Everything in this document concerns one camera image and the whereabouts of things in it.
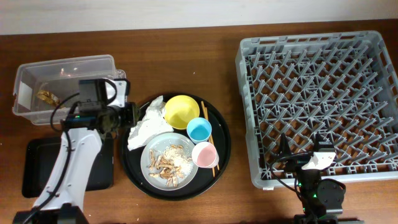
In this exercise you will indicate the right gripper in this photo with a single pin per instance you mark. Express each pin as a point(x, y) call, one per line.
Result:
point(296, 162)

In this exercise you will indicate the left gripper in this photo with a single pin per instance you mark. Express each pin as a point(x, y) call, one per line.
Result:
point(129, 117)

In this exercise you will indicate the white napkin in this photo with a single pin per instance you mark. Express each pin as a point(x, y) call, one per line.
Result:
point(151, 125)

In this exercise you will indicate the pink cup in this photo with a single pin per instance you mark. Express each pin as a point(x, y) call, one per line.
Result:
point(205, 155)

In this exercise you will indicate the blue cup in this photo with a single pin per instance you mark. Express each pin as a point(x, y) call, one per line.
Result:
point(199, 130)

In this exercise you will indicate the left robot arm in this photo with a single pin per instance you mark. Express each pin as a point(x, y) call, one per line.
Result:
point(83, 130)

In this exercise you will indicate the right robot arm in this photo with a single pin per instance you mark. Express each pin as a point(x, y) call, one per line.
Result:
point(321, 199)

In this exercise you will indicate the clear plastic waste bin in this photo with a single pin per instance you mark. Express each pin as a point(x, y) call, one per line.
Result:
point(58, 77)

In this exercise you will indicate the grey dishwasher rack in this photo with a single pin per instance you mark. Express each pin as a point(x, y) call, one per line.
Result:
point(341, 85)

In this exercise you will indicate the brown food scrap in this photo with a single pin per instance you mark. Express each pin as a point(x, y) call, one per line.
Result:
point(48, 98)

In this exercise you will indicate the black rectangular tray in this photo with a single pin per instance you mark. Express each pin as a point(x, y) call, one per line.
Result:
point(40, 158)

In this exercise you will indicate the yellow bowl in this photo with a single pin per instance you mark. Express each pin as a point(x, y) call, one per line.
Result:
point(180, 110)

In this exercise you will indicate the grey plate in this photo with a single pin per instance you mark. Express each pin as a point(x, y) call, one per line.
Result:
point(159, 143)

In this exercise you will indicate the wooden chopstick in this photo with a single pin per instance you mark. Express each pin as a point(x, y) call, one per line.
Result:
point(210, 138)
point(203, 107)

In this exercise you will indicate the food leftovers on plate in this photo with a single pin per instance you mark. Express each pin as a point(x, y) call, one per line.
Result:
point(173, 165)

